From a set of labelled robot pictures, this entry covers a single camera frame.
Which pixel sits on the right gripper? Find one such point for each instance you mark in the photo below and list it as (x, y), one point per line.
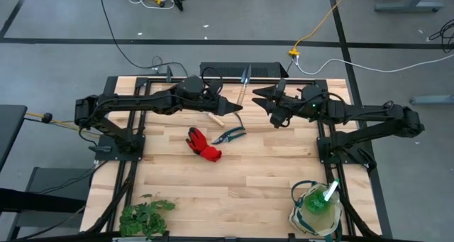
(289, 105)

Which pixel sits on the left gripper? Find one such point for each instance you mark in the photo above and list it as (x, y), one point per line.
(216, 103)

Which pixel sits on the green pruning shears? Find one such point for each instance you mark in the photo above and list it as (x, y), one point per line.
(232, 132)

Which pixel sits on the red gardening glove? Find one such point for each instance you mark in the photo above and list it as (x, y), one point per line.
(202, 146)

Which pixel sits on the green spray bottle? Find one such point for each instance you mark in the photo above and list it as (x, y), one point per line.
(315, 203)

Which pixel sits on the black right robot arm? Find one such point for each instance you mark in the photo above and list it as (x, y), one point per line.
(354, 110)

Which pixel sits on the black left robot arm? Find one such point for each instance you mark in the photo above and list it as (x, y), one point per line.
(142, 101)

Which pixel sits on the beige canvas gardening bag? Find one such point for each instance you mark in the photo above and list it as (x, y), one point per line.
(321, 226)

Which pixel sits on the black perforated computer tower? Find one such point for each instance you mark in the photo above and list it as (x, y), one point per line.
(269, 70)

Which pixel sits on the black side panel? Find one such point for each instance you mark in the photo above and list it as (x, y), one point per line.
(110, 86)

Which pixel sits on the green artificial plant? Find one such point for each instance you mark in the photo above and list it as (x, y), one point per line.
(142, 217)

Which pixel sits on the dark grey side stand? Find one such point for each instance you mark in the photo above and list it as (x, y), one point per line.
(53, 180)

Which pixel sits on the dark office desk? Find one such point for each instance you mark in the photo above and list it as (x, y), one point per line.
(10, 128)

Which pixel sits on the black clamp mount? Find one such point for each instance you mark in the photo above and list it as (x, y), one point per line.
(169, 73)

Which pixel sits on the silver metal bracket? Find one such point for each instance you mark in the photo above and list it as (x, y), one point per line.
(129, 240)

